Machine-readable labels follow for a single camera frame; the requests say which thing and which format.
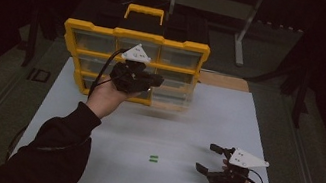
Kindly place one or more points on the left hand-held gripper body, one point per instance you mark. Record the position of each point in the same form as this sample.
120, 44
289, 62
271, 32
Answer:
136, 53

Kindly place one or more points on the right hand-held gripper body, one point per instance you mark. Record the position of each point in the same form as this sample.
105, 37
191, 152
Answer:
245, 159

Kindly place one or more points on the clear plastic drawer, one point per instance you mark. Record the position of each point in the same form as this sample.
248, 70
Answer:
171, 98

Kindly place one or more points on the yellow drawer organizer cabinet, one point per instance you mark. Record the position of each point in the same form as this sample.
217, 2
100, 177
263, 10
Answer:
94, 30

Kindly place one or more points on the small green plastic piece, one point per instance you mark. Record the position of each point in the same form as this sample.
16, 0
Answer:
153, 157
153, 160

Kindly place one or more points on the person's left hand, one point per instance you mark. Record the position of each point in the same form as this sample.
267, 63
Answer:
104, 98

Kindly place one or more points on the set of clear cabinet bins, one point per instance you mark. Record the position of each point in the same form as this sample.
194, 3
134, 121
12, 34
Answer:
95, 42

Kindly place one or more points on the wooden board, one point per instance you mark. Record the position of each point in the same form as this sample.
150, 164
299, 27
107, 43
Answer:
223, 81

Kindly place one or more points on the black stand with legs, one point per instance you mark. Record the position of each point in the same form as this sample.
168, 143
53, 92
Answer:
299, 95

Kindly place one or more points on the grey metal stand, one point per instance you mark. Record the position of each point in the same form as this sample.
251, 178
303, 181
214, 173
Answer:
213, 4

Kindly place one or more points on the black stand leg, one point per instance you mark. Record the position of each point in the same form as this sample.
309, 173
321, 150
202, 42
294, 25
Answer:
31, 41

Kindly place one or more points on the black rectangular frame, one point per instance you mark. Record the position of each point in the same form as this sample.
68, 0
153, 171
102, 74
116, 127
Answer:
39, 75

